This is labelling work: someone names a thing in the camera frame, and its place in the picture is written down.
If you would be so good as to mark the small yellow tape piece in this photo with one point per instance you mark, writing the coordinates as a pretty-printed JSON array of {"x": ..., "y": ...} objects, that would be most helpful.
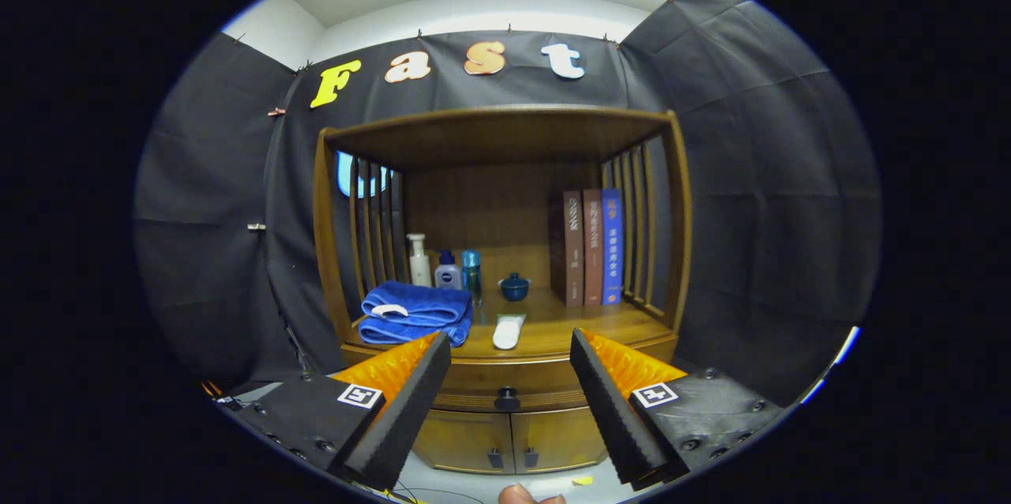
[{"x": 583, "y": 480}]

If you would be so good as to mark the wooden countertop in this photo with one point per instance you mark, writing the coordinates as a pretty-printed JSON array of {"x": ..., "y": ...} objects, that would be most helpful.
[{"x": 553, "y": 326}]

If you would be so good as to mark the white bottle with blue cap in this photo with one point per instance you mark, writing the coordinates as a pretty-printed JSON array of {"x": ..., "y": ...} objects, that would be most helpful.
[{"x": 448, "y": 276}]

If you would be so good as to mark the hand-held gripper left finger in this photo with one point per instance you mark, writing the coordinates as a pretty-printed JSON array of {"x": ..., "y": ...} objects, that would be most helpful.
[{"x": 407, "y": 409}]

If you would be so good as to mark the wooden cabinet door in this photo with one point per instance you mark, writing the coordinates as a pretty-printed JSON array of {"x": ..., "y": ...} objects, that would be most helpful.
[
  {"x": 557, "y": 437},
  {"x": 458, "y": 441}
]

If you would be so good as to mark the teal bottle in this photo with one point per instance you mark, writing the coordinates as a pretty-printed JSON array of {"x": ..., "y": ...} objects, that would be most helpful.
[{"x": 471, "y": 271}]

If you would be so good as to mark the black backdrop cloth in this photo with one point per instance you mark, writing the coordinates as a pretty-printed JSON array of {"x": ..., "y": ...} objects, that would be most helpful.
[{"x": 213, "y": 251}]

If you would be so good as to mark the dark brown book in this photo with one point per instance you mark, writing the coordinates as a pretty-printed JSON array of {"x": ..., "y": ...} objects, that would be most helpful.
[{"x": 573, "y": 251}]

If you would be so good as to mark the wooden cabinet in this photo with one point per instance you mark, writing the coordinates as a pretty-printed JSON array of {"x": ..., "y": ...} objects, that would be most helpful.
[{"x": 490, "y": 204}]

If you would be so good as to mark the white green tube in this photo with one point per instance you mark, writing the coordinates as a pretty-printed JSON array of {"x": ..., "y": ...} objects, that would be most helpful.
[{"x": 509, "y": 332}]

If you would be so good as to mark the reddish brown book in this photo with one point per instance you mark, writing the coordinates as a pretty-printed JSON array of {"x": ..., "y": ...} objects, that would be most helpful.
[{"x": 592, "y": 251}]

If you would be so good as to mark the white pump bottle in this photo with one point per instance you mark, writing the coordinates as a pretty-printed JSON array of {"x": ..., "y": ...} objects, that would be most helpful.
[{"x": 419, "y": 267}]

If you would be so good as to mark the wooden drawer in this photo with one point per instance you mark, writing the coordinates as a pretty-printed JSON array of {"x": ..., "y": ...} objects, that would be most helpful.
[{"x": 474, "y": 385}]

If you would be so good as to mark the blue lidded teacup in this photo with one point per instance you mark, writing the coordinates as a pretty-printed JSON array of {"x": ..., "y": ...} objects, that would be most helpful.
[{"x": 514, "y": 289}]

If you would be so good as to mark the blue book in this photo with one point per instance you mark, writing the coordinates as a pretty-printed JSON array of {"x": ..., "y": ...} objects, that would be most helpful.
[{"x": 612, "y": 251}]

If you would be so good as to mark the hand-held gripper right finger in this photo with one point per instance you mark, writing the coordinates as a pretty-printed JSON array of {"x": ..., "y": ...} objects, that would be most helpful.
[{"x": 612, "y": 409}]

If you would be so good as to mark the folded blue towel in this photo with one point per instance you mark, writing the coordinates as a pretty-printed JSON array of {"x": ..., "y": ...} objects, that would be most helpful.
[{"x": 419, "y": 302}]

